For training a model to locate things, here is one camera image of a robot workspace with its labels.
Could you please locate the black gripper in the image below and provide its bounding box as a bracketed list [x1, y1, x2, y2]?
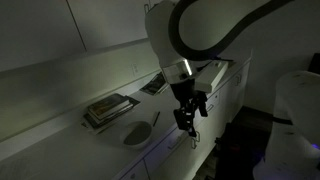
[169, 78, 210, 139]

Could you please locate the white bowl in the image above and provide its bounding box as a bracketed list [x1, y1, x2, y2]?
[119, 120, 154, 150]

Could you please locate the white base cabinet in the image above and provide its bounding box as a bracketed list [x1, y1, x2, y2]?
[113, 57, 252, 180]

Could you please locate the glossy magazine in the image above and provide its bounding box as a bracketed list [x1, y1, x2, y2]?
[139, 72, 170, 97]

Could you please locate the stack of books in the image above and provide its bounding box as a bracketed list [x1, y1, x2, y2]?
[82, 95, 142, 130]

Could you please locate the thick dark book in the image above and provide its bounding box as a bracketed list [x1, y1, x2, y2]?
[84, 101, 135, 127]

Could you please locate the dark picture cover book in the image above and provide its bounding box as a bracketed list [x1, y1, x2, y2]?
[87, 93, 132, 119]

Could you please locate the metal cabinet door handle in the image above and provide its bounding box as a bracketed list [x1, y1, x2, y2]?
[190, 131, 201, 150]
[233, 74, 242, 87]

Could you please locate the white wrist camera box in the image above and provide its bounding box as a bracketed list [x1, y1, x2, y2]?
[194, 59, 230, 94]

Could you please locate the white wall outlet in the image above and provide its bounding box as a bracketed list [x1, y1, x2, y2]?
[131, 62, 140, 77]

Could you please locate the black corrugated cable hose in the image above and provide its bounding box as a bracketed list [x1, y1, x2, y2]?
[167, 0, 295, 62]

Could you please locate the white upper wall cabinet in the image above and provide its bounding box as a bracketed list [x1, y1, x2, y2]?
[0, 0, 152, 73]

